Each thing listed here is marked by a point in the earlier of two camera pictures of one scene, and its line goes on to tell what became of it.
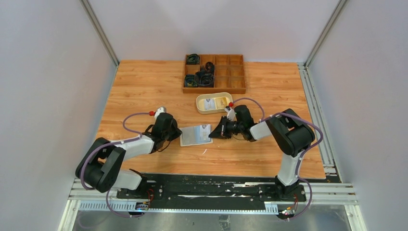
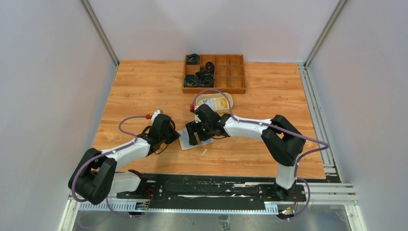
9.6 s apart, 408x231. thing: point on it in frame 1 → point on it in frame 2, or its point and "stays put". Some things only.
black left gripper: x=176 y=133 stays put
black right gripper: x=221 y=131 → x=191 y=128
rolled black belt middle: x=209 y=68 stays put
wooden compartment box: x=229 y=74 stays put
